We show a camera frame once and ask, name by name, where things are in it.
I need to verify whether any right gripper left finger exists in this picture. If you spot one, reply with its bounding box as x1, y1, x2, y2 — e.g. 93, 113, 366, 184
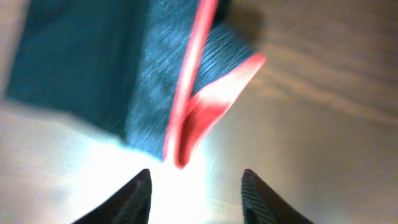
73, 169, 152, 224

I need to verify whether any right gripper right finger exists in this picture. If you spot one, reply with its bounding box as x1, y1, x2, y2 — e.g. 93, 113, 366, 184
241, 169, 313, 224

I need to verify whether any black leggings red waistband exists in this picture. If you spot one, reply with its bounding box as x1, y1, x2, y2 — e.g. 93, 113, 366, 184
6, 0, 266, 168

